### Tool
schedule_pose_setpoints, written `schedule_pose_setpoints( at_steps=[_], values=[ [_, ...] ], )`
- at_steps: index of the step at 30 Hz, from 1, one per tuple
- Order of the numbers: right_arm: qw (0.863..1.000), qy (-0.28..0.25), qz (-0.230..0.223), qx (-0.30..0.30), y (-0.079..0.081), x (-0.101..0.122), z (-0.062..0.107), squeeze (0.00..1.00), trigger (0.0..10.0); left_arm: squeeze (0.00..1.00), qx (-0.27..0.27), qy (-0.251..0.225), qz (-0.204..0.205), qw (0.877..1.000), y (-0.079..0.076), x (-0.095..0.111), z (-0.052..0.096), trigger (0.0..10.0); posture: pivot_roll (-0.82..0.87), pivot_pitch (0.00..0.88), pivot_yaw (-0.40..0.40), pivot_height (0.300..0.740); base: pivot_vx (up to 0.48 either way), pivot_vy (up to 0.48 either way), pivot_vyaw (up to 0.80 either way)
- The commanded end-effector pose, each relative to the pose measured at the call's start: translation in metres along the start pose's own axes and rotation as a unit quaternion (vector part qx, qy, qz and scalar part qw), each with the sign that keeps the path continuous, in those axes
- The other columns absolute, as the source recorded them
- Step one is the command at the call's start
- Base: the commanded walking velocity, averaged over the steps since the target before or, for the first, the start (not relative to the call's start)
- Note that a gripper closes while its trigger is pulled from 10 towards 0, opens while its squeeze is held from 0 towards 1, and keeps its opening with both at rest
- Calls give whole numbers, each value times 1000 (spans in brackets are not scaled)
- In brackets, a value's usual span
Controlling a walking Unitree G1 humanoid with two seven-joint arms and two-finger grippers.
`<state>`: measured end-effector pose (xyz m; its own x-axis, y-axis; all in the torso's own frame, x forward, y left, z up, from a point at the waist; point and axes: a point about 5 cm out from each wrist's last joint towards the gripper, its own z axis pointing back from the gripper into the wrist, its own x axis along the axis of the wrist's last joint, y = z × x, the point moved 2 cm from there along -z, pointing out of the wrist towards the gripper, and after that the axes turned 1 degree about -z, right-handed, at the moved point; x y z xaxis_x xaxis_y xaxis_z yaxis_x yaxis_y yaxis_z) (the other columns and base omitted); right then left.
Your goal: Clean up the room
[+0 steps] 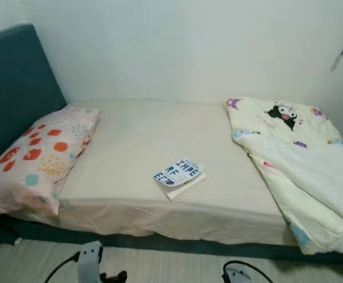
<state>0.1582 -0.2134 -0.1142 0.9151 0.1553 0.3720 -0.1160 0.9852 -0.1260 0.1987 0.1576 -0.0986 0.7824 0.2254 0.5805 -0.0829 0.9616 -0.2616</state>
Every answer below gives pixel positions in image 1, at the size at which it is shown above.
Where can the white book blue letters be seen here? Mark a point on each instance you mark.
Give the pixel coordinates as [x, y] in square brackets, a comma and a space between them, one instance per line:
[178, 173]

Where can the cream cartoon print blanket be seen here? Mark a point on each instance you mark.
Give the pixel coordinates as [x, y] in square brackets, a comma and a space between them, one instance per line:
[307, 183]

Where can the cream sheeted bed mattress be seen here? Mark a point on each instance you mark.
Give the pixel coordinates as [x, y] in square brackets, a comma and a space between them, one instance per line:
[148, 135]

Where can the pink pillow red flower print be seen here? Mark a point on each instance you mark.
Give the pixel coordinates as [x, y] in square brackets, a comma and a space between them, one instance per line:
[42, 153]

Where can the teal upholstered bed base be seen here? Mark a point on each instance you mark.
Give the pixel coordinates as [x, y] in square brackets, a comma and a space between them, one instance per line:
[165, 243]

